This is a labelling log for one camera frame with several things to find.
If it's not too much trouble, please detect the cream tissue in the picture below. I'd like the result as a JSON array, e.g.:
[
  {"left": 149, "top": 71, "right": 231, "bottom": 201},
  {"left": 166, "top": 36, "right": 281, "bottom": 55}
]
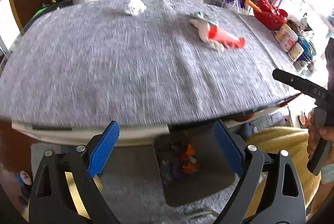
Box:
[{"left": 189, "top": 19, "right": 225, "bottom": 52}]

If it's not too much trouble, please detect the green white snack wrapper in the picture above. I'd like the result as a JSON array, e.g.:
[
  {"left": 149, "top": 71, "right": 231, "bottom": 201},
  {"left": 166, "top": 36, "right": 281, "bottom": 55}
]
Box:
[{"left": 192, "top": 12, "right": 219, "bottom": 27}]

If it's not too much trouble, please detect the white paper ball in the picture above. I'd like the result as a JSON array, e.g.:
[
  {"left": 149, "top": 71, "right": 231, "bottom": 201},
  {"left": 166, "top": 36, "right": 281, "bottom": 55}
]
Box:
[{"left": 125, "top": 0, "right": 147, "bottom": 16}]

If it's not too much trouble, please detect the black trash bin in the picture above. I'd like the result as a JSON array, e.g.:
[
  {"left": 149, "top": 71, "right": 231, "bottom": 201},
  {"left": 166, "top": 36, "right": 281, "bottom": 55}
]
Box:
[{"left": 153, "top": 126, "right": 235, "bottom": 207}]

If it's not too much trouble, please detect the person's right hand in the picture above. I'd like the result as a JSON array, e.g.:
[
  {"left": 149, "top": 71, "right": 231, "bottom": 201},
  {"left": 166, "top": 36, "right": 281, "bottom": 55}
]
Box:
[{"left": 307, "top": 110, "right": 334, "bottom": 155}]

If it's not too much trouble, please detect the yellow fluffy cushion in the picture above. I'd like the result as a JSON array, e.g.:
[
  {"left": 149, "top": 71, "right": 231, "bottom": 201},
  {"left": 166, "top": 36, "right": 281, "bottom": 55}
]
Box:
[{"left": 245, "top": 125, "right": 322, "bottom": 219}]

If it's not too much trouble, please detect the cream small bottle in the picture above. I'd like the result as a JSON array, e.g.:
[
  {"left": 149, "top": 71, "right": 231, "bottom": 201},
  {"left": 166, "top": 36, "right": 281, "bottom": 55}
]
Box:
[{"left": 288, "top": 42, "right": 304, "bottom": 62}]

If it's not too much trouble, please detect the yellow cap lotion bottle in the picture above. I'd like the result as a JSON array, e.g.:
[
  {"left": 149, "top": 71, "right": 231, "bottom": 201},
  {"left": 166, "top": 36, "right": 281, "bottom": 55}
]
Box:
[{"left": 275, "top": 24, "right": 291, "bottom": 41}]

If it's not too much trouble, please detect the red plastic basket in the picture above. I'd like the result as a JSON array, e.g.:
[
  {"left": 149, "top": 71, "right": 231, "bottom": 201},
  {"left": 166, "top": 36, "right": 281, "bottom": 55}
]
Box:
[{"left": 245, "top": 0, "right": 288, "bottom": 31}]

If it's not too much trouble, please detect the grey woven table mat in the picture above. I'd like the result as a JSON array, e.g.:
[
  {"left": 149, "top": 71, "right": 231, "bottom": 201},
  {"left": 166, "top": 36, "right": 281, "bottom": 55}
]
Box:
[{"left": 1, "top": 0, "right": 297, "bottom": 127}]

